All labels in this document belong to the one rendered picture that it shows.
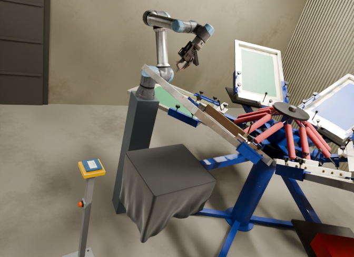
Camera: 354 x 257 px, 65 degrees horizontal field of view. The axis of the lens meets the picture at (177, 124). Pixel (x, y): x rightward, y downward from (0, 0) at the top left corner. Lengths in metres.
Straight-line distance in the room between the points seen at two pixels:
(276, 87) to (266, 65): 0.31
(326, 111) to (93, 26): 3.06
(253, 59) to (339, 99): 1.02
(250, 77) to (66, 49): 2.46
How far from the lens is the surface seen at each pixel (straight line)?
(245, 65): 3.39
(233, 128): 1.90
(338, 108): 3.36
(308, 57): 5.61
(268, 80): 3.40
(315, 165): 2.23
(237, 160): 2.34
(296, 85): 5.70
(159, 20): 2.01
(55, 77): 4.34
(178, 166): 1.94
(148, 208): 1.78
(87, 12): 4.12
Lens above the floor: 2.09
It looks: 28 degrees down
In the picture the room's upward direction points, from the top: 15 degrees clockwise
